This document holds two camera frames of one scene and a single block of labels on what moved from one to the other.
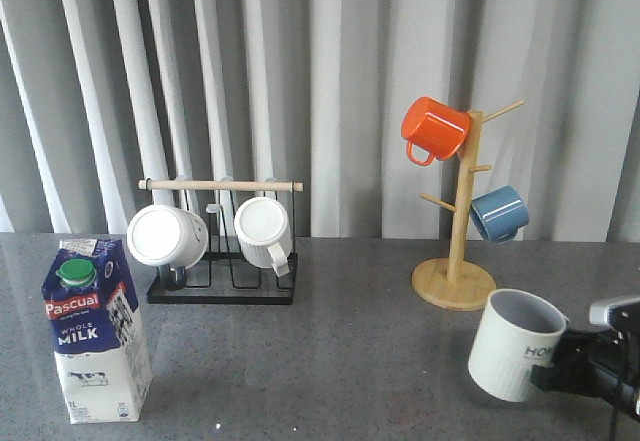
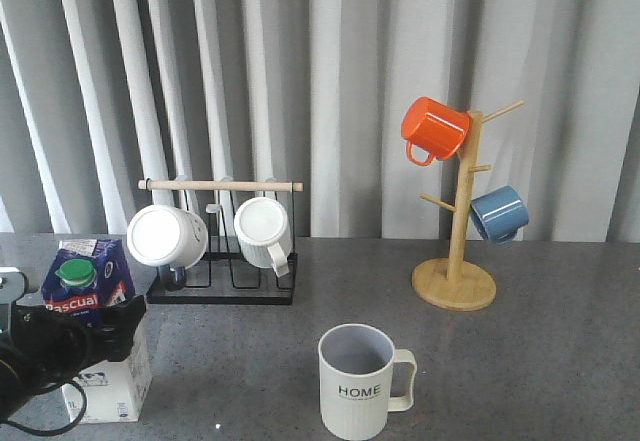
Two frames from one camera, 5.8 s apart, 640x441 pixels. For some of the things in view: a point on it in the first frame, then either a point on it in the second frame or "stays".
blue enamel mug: x=499 y=214 stays
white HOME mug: x=517 y=330 to x=355 y=379
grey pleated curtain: x=112 y=72 stays
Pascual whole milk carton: x=98 y=336 stays
